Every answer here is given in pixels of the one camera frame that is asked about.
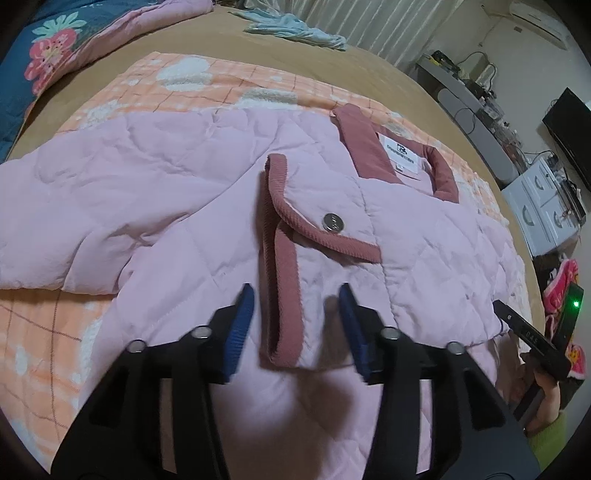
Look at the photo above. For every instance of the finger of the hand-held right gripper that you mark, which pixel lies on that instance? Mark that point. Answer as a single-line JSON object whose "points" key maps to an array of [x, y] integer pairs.
{"points": [[531, 337]]}

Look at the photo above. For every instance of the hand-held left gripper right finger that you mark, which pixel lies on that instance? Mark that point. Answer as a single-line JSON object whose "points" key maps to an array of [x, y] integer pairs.
{"points": [[353, 332]]}

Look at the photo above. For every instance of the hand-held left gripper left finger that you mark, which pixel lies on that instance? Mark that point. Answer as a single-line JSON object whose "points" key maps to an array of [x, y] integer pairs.
{"points": [[240, 332]]}

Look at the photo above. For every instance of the pink quilted jacket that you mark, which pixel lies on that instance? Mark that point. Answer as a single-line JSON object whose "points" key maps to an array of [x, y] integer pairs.
{"points": [[184, 184]]}

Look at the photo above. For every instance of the person's right hand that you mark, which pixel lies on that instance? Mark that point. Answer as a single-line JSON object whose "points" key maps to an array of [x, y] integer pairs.
{"points": [[547, 406]]}

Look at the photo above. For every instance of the pink floral cloth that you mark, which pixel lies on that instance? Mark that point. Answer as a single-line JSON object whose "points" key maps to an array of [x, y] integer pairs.
{"points": [[561, 281]]}

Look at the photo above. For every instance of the white drawer cabinet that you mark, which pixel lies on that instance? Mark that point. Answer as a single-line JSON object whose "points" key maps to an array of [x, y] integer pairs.
{"points": [[538, 203]]}

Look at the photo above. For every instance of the black television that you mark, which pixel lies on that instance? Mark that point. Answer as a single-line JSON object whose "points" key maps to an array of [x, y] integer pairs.
{"points": [[570, 134]]}

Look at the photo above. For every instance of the grey desk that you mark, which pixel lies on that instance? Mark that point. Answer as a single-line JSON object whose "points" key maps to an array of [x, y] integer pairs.
{"points": [[485, 138]]}

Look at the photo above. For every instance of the orange plaid fleece blanket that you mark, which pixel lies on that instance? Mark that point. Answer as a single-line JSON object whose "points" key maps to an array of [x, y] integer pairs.
{"points": [[194, 97]]}

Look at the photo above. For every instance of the white air conditioner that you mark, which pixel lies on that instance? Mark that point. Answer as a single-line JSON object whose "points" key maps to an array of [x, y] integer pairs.
{"points": [[540, 23]]}

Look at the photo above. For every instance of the light blue cloth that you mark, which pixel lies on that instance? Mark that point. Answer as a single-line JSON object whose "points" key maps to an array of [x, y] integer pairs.
{"points": [[295, 30]]}

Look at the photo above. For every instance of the pale striped curtain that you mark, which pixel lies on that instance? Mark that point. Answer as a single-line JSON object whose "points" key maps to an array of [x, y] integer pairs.
{"points": [[369, 23]]}

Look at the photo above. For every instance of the blue floral quilt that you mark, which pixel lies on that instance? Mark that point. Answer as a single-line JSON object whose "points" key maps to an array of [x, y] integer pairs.
{"points": [[27, 92]]}

